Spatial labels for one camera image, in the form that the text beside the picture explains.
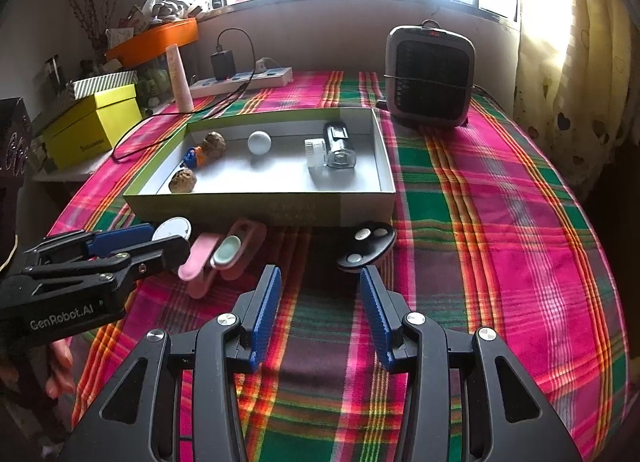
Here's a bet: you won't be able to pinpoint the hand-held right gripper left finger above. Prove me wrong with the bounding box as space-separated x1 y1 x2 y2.
57 264 282 462

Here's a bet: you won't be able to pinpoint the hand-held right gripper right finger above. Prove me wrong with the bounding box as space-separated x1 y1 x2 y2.
360 265 583 462

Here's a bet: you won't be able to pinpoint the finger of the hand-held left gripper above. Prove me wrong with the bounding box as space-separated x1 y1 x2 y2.
20 236 191 285
25 223 156 265

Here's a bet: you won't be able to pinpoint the green cup with white lid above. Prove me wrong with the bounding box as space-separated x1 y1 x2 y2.
151 217 193 244

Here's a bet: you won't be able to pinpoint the brown walnut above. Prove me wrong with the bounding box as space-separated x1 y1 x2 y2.
169 167 198 194
200 131 227 160

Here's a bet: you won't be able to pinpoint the black key fob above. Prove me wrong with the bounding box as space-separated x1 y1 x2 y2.
336 221 397 273

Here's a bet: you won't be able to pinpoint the blue and orange toy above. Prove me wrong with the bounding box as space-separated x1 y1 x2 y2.
181 144 205 169

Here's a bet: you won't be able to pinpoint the shallow cardboard box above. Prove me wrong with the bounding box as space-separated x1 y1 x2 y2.
122 106 397 227

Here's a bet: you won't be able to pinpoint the white ball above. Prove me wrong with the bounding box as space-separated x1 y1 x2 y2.
247 131 272 157

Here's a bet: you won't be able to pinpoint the person's left hand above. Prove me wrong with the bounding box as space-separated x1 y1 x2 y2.
46 341 76 399

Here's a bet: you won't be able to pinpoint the pink clip with mint pad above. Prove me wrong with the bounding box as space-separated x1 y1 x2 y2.
177 219 268 300

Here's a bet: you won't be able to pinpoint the yellow box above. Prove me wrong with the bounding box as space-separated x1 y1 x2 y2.
42 84 143 170

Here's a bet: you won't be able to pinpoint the dark printed container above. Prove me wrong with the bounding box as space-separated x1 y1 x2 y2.
0 96 33 243

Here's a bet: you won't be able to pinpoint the plaid tablecloth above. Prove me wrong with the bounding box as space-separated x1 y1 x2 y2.
47 69 628 462

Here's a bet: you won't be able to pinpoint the striped box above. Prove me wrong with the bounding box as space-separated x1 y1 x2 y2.
70 70 138 98

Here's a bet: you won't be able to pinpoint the clear plastic storage bin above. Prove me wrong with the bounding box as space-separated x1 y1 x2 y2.
135 54 176 107

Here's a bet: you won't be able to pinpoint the cream tube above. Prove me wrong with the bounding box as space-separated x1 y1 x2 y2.
165 44 195 112

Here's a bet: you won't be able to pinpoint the small white cylinder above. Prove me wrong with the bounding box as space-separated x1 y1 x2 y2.
304 138 328 169

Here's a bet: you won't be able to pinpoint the glass jar with dark lid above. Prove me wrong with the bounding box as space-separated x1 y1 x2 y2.
45 56 68 92

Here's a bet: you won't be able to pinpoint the black charger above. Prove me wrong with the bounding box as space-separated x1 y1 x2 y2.
210 49 236 80

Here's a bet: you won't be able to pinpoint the orange tray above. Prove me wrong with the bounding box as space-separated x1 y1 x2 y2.
105 18 199 67

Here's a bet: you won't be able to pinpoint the white power strip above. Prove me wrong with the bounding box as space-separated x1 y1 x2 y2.
189 66 293 98

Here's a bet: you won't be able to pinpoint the white crumpled bags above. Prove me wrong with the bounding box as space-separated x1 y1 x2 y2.
142 0 203 25

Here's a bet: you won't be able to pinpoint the grey space heater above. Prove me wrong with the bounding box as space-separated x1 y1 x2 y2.
384 19 476 129

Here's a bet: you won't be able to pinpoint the patterned beige curtain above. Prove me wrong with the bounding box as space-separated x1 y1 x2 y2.
515 0 631 187

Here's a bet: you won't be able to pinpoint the black charger cable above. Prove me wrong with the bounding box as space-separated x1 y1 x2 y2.
111 28 261 163

